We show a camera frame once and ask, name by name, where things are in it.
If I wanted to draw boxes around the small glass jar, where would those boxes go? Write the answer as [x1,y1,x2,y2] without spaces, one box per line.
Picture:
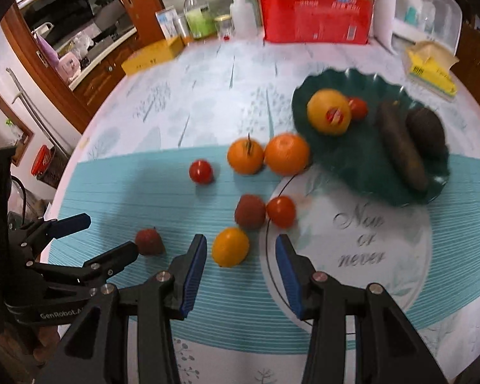
[214,14,234,41]

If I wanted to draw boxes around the patterned tablecloth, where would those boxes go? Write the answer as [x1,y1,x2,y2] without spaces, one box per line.
[49,38,480,383]

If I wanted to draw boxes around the yellow tissue pack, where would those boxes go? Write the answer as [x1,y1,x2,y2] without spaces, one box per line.
[402,41,459,100]

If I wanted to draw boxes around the clear bottle green label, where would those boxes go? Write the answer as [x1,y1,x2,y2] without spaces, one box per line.
[184,0,217,40]

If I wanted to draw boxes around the round mandarin orange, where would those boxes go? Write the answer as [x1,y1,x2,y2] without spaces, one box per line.
[264,133,311,176]

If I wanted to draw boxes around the white squeeze wash bottle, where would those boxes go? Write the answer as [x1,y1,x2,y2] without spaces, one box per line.
[229,0,258,39]

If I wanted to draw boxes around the white blue carton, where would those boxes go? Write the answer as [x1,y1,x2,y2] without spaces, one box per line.
[155,6,178,40]

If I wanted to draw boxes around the small yellow orange kumquat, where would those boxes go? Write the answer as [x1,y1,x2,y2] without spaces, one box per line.
[212,227,251,268]

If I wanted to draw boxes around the cherry tomato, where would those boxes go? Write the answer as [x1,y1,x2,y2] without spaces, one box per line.
[348,97,368,121]
[266,196,296,229]
[189,160,214,185]

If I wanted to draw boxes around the yellow flat box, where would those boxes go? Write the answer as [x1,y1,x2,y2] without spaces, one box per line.
[121,36,184,76]

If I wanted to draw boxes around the red bucket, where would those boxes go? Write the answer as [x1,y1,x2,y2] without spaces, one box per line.
[31,145,56,177]

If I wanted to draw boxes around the red lychee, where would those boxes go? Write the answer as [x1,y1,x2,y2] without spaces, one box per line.
[135,228,165,256]
[234,194,266,230]

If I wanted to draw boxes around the black cable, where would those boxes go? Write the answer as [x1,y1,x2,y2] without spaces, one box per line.
[9,175,28,225]

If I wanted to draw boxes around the mandarin orange with stem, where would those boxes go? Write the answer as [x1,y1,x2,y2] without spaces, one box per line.
[226,134,264,175]

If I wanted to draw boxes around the large yellow orange with sticker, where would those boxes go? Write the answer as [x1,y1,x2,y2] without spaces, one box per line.
[307,89,352,136]

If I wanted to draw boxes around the red paper cup package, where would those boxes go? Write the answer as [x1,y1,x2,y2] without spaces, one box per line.
[258,0,375,45]

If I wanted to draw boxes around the overripe dark banana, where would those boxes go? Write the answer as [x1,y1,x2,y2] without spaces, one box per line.
[375,100,429,192]

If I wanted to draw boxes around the dark green scalloped plate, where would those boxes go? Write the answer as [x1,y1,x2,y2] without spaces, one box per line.
[291,68,450,206]

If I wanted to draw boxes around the white cosmetics storage box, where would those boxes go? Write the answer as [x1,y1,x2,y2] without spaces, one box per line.
[373,0,462,54]

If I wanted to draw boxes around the dark avocado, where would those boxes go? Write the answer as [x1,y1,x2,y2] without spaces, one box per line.
[405,107,447,158]

